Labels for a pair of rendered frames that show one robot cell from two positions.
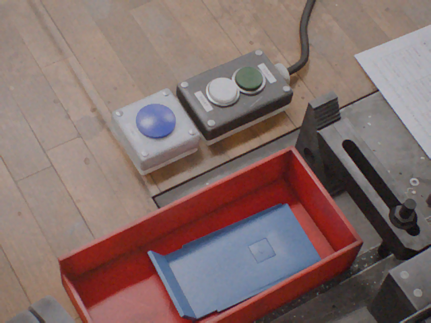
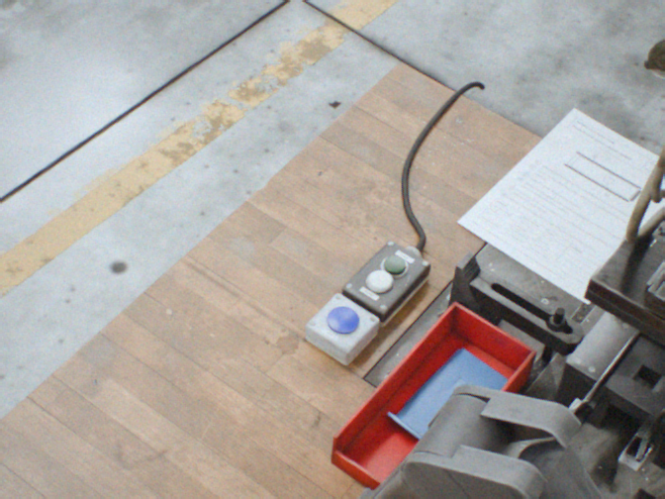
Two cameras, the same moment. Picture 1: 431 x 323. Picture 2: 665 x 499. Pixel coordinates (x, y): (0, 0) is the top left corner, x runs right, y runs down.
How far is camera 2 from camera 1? 0.77 m
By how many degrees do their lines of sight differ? 13
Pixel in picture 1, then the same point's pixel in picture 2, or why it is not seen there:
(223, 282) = not seen: hidden behind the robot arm
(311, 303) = not seen: hidden behind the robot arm
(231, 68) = (377, 262)
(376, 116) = (495, 262)
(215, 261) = (433, 406)
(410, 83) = (508, 229)
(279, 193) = (453, 343)
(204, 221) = (410, 381)
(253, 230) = (448, 375)
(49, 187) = (282, 398)
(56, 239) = (309, 433)
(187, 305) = not seen: hidden behind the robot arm
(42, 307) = (464, 390)
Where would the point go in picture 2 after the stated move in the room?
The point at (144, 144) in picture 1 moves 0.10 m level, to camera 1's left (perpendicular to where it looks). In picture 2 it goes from (342, 340) to (263, 353)
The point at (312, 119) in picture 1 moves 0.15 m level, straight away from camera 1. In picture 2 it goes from (462, 277) to (447, 187)
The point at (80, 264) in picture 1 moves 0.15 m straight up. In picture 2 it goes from (344, 439) to (352, 365)
